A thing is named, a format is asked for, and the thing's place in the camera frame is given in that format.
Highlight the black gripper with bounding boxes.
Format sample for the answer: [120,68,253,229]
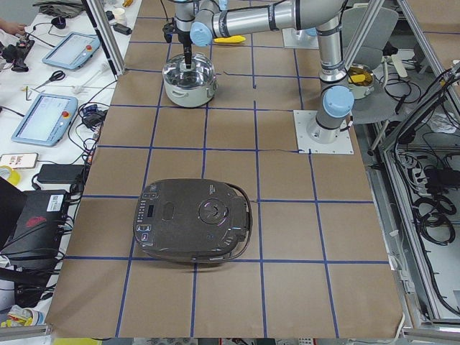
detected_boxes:
[183,32,193,69]

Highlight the glass pot lid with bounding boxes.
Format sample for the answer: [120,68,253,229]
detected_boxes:
[162,52,216,90]

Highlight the yellow toy corn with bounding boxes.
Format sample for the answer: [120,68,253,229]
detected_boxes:
[213,35,246,45]

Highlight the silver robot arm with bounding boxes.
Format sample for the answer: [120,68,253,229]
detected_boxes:
[173,1,354,144]

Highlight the pale green electric pot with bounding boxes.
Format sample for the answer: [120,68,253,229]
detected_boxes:
[163,73,218,108]

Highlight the white paper cup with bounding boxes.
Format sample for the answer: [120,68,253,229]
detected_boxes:
[112,8,127,25]

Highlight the blue teach pendant far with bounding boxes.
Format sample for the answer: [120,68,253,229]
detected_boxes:
[42,32,101,70]

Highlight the blue teach pendant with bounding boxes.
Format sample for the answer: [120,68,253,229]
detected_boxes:
[11,93,78,147]
[42,32,101,70]

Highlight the black scissors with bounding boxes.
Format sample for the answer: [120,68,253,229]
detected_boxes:
[37,70,66,88]

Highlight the blue teach pendant near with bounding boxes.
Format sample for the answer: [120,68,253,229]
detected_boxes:
[11,93,78,147]

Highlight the dark brown rice cooker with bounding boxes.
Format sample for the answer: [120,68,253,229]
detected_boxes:
[133,178,253,264]

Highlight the steel bowl on chair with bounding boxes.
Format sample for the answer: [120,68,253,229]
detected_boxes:
[348,64,374,100]

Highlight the black power adapter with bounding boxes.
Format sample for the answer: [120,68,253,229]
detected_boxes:
[37,164,84,184]

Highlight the grey chair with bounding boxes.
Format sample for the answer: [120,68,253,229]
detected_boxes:
[342,6,398,124]

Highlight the smartphone with orange case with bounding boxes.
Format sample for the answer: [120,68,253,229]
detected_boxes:
[1,152,39,170]

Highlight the yellow tape roll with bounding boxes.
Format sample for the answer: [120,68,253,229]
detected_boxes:
[0,166,21,186]

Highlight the aluminium frame post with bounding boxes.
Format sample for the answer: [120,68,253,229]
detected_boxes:
[82,0,125,76]

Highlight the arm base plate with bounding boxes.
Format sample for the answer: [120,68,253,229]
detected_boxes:
[282,28,318,50]
[293,110,354,155]

